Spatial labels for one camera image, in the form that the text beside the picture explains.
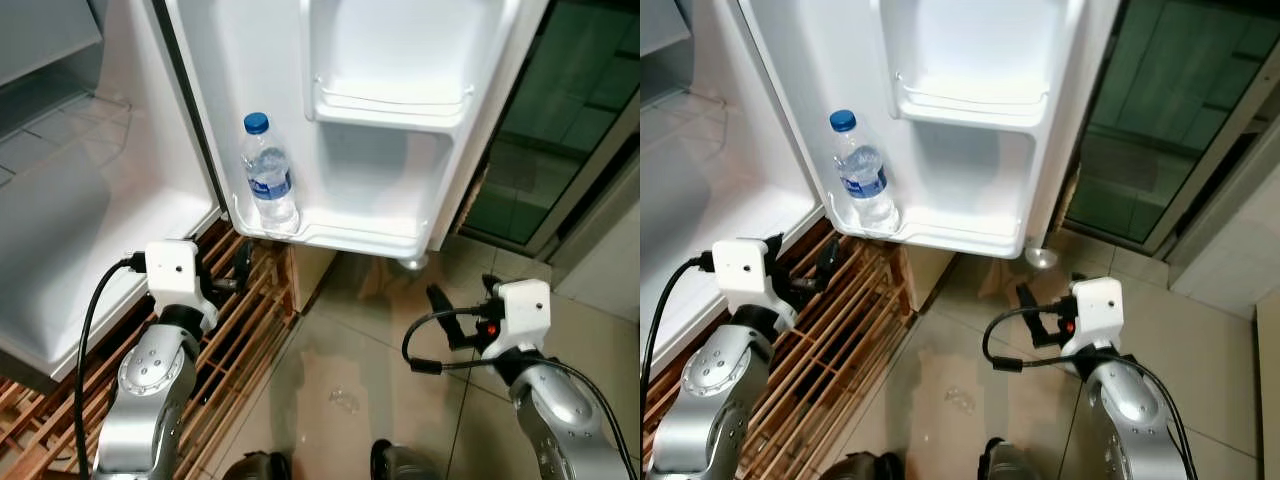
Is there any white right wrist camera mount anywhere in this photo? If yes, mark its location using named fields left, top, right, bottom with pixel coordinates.
left=1062, top=277, right=1127, bottom=357
left=490, top=279, right=553, bottom=359

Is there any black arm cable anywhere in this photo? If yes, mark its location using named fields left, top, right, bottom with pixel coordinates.
left=642, top=254, right=717, bottom=441
left=74, top=254, right=151, bottom=477
left=982, top=304, right=1197, bottom=479
left=402, top=306, right=637, bottom=479

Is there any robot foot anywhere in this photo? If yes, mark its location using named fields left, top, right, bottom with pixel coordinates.
left=370, top=440, right=443, bottom=480
left=978, top=437, right=1053, bottom=480
left=222, top=452, right=291, bottom=480
left=820, top=452, right=897, bottom=480

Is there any clear blue cap water bottle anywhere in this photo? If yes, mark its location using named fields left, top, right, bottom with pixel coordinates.
left=240, top=112, right=300, bottom=234
left=828, top=110, right=899, bottom=234

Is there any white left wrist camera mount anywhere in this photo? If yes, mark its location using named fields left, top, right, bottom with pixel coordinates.
left=712, top=237, right=799, bottom=327
left=145, top=240, right=220, bottom=331

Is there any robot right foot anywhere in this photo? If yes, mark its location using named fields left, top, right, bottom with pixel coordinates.
left=370, top=440, right=443, bottom=480
left=978, top=437, right=1053, bottom=480

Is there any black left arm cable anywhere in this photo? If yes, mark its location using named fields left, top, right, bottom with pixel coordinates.
left=74, top=254, right=151, bottom=477
left=642, top=254, right=717, bottom=441

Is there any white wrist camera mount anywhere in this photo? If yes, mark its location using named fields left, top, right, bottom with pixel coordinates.
left=145, top=240, right=220, bottom=331
left=1062, top=277, right=1127, bottom=357
left=490, top=279, right=553, bottom=359
left=712, top=237, right=799, bottom=327

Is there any wooden slatted rack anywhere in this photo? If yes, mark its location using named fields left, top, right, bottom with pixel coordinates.
left=0, top=220, right=337, bottom=480
left=640, top=220, right=951, bottom=480

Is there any stainless steel fridge body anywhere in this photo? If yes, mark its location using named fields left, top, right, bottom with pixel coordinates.
left=640, top=0, right=827, bottom=373
left=0, top=0, right=223, bottom=387

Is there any green tinted glass door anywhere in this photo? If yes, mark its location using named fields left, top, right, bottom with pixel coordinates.
left=1058, top=0, right=1280, bottom=253
left=462, top=0, right=641, bottom=253

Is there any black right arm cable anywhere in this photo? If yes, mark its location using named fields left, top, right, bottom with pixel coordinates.
left=402, top=306, right=637, bottom=479
left=982, top=304, right=1197, bottom=479

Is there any white low wall unit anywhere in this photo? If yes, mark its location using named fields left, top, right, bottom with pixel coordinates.
left=553, top=150, right=641, bottom=303
left=1168, top=130, right=1280, bottom=303

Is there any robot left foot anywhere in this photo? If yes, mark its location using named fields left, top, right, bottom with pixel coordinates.
left=222, top=452, right=291, bottom=480
left=820, top=452, right=897, bottom=480

